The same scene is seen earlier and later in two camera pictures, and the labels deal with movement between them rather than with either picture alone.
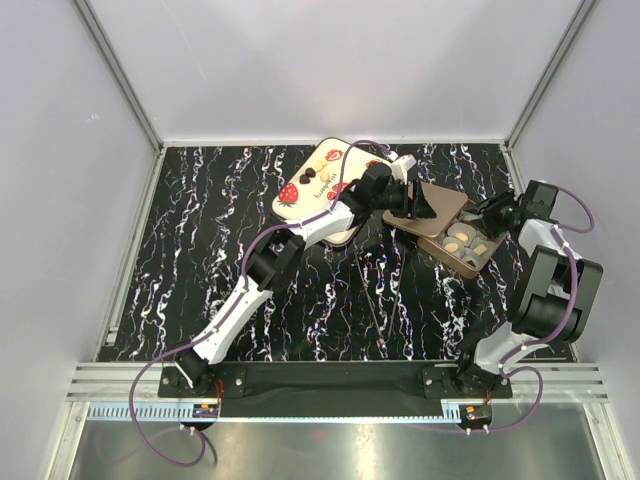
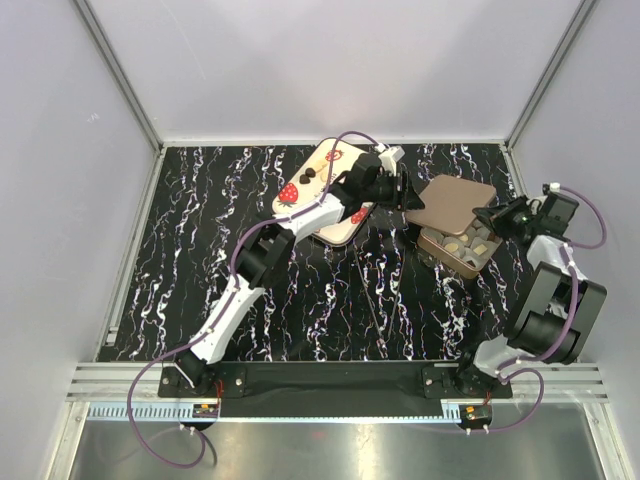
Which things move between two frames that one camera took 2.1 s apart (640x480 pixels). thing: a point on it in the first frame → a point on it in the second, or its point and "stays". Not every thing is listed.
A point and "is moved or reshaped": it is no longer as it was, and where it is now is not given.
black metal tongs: [369, 299] stays
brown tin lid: [444, 202] is moved or reshaped
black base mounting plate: [372, 380] stays
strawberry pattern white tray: [313, 188] stays
